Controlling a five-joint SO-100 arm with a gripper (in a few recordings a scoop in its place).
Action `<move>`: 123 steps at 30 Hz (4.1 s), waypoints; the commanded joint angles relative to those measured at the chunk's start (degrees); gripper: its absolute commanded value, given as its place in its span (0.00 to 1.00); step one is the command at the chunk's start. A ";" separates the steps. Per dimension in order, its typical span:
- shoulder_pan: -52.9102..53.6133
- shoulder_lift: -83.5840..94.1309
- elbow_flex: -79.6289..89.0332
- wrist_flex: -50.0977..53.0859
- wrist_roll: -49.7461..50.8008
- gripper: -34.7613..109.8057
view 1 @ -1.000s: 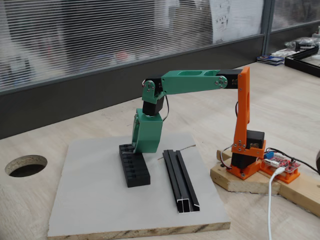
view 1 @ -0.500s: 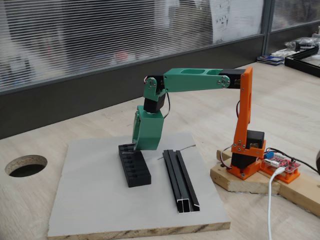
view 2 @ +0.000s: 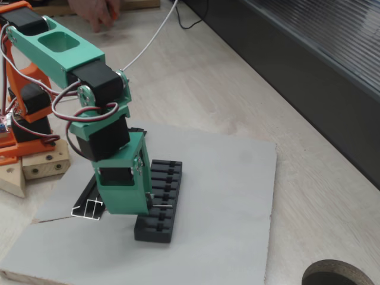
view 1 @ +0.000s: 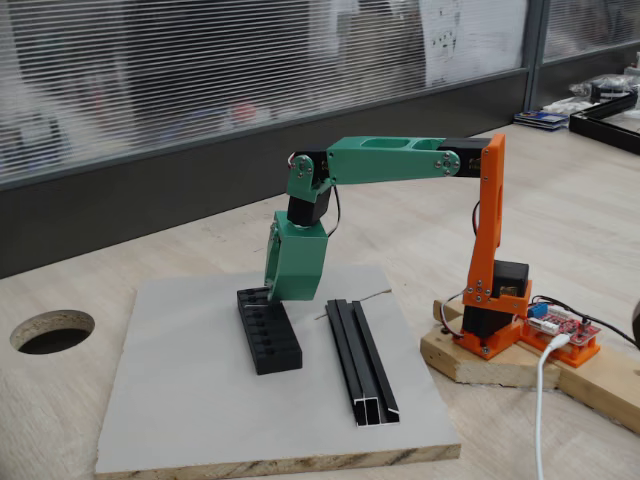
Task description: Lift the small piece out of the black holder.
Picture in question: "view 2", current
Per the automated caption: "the black slotted holder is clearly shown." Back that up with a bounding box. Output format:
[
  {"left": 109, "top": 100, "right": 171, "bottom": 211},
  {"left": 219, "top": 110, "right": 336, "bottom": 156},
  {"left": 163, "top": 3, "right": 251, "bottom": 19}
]
[{"left": 134, "top": 159, "right": 183, "bottom": 244}]

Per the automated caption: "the person's hand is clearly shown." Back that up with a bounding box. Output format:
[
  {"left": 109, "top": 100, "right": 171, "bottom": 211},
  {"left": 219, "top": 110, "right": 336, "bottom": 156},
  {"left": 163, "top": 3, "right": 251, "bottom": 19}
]
[{"left": 67, "top": 0, "right": 113, "bottom": 33}]

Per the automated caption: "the black aluminium profile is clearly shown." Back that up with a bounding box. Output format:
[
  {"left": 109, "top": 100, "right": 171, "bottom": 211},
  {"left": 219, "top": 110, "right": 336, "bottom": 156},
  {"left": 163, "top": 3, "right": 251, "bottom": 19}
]
[{"left": 71, "top": 126, "right": 148, "bottom": 222}]

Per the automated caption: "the gray board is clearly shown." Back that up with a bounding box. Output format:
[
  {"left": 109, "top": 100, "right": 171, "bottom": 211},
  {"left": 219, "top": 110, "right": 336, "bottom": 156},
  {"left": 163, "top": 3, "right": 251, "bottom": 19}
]
[{"left": 0, "top": 120, "right": 277, "bottom": 285}]

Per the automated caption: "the wooden block with screw holes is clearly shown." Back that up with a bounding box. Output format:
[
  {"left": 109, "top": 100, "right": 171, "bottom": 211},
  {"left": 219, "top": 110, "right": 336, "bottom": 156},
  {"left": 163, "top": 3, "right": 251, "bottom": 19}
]
[{"left": 22, "top": 138, "right": 71, "bottom": 181}]

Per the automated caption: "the wooden wedge block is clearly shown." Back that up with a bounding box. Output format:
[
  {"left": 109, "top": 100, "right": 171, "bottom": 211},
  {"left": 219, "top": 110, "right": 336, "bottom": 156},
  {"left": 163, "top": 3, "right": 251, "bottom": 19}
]
[{"left": 0, "top": 157, "right": 26, "bottom": 198}]

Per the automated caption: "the base servo wire bundle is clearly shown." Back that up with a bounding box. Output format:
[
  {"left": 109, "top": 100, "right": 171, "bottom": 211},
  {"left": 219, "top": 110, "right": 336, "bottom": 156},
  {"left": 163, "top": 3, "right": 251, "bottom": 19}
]
[{"left": 10, "top": 114, "right": 62, "bottom": 147}]

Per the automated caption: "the wrist servo wire bundle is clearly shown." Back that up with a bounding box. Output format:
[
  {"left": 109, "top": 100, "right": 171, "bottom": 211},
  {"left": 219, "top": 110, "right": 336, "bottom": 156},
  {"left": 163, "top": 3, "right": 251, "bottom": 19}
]
[{"left": 52, "top": 80, "right": 119, "bottom": 161}]

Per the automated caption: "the thin white cable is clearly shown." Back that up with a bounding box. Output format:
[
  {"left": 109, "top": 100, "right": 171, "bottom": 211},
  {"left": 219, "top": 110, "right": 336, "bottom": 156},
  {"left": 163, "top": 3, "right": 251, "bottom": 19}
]
[{"left": 121, "top": 0, "right": 179, "bottom": 72}]

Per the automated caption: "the thin black cable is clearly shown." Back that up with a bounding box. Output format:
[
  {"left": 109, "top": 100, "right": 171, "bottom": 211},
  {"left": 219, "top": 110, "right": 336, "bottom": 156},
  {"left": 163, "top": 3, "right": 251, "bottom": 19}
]
[{"left": 175, "top": 0, "right": 208, "bottom": 30}]

